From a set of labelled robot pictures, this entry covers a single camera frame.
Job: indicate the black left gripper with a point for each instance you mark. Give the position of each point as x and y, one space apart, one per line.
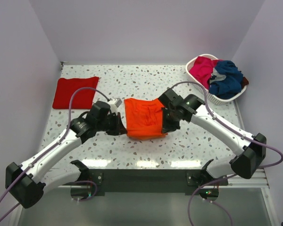
119 128

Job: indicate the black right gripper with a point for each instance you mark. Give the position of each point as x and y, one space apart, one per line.
167 127

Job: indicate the orange t shirt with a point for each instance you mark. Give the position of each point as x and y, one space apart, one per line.
144 119

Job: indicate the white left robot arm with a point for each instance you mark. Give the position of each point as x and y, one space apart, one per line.
24 181

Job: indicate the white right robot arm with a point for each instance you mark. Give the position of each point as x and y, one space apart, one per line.
247 152

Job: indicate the folded red t shirt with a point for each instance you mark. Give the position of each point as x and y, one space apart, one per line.
66 88

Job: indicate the magenta t shirt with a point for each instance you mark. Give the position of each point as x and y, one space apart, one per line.
202 70

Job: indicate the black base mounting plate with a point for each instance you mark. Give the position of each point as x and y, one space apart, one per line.
139 181

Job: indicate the white plastic laundry basket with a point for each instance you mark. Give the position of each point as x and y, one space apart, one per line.
199 86

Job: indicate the navy blue t shirt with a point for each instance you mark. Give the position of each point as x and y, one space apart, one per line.
226 80

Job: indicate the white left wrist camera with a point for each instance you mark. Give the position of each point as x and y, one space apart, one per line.
114 104

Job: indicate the aluminium right rail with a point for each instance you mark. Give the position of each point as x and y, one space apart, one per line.
258 180

